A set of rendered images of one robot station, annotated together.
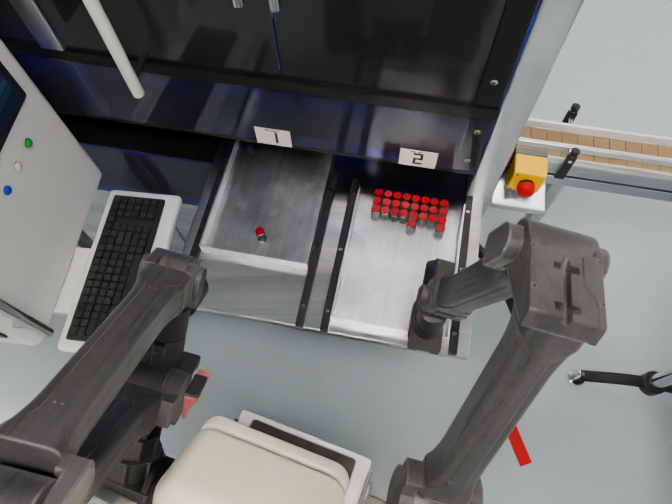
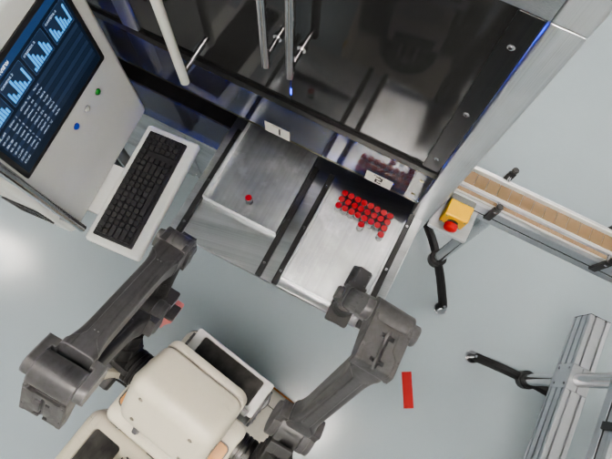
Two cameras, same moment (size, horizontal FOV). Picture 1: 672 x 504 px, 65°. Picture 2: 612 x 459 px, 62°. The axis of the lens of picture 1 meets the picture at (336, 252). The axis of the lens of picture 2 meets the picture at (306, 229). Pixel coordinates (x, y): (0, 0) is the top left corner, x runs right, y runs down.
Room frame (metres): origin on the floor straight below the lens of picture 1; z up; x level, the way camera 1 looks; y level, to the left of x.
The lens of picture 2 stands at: (0.09, -0.08, 2.42)
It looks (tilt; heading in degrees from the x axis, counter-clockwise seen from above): 74 degrees down; 8
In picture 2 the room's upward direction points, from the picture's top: 6 degrees clockwise
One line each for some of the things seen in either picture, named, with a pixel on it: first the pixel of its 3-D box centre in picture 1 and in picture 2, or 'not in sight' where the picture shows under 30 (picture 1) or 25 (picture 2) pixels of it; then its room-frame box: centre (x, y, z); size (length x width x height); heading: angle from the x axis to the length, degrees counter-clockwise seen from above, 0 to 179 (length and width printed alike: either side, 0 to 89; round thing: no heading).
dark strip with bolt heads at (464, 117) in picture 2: (512, 30); (451, 137); (0.67, -0.30, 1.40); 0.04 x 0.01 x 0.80; 76
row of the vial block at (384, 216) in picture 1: (407, 218); (360, 219); (0.61, -0.18, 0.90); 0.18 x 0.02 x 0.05; 75
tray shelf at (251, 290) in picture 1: (332, 237); (301, 215); (0.58, 0.01, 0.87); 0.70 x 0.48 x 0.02; 76
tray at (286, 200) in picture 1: (270, 196); (265, 170); (0.69, 0.15, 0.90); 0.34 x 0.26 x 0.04; 166
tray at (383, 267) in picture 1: (400, 260); (343, 249); (0.50, -0.15, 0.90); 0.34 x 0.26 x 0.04; 165
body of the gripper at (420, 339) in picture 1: (428, 323); (343, 305); (0.31, -0.18, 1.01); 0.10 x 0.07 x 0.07; 166
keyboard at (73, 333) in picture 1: (117, 264); (140, 188); (0.57, 0.55, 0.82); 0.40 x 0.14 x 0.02; 170
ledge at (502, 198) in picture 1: (518, 185); (453, 215); (0.70, -0.47, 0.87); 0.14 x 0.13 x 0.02; 166
